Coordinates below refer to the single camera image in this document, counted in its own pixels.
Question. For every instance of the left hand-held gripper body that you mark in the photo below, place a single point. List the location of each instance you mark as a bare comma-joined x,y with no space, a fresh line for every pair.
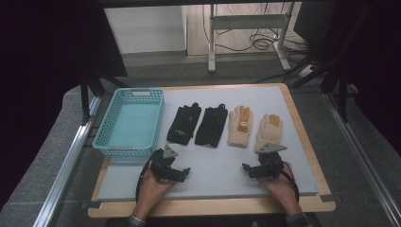
162,165

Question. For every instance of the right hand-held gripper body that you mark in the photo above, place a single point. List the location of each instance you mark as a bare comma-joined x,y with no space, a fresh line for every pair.
269,164

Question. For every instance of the beige fluffy glove orange fingers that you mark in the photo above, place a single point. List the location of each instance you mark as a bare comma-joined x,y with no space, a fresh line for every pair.
268,132
239,135

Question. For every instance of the person's left hand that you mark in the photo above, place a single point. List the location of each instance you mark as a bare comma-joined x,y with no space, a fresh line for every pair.
153,190

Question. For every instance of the person's right hand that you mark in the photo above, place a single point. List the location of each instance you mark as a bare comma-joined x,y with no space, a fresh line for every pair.
282,189

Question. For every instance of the black glove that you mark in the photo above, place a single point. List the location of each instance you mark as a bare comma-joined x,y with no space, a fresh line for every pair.
184,124
211,126

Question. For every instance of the light blue plastic basket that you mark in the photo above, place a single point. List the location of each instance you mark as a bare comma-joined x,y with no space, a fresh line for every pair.
132,126

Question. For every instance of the grey tape piece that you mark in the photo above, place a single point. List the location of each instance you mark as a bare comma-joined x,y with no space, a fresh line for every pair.
93,204
329,198

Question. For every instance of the white power strip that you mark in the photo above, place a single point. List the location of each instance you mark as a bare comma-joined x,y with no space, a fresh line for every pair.
306,71

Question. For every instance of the black tripod legs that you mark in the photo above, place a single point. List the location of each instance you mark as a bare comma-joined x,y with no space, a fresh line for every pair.
85,97
342,94

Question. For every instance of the white panel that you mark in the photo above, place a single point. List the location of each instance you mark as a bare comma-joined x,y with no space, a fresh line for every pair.
145,28

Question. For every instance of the white metal stand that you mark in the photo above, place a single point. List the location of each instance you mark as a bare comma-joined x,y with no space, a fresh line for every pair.
249,21

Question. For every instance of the dark curtain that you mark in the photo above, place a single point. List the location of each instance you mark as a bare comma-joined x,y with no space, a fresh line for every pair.
378,63
41,78

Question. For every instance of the aluminium rail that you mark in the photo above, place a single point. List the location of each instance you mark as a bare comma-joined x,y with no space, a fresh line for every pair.
63,176
362,151

